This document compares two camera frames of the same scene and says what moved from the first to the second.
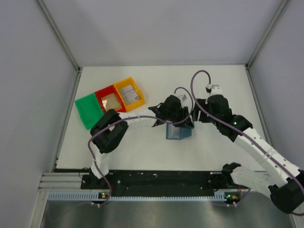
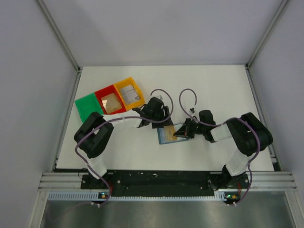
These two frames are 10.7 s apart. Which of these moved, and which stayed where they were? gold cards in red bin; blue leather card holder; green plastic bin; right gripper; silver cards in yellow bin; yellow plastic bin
Moved: right gripper; blue leather card holder
Stayed: yellow plastic bin; green plastic bin; gold cards in red bin; silver cards in yellow bin
